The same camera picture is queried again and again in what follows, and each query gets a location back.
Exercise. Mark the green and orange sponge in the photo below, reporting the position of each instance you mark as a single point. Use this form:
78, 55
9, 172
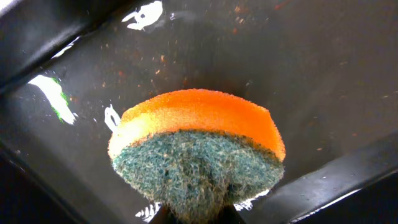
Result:
197, 151

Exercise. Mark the black rectangular water tray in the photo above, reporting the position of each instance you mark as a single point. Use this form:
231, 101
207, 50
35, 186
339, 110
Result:
326, 70

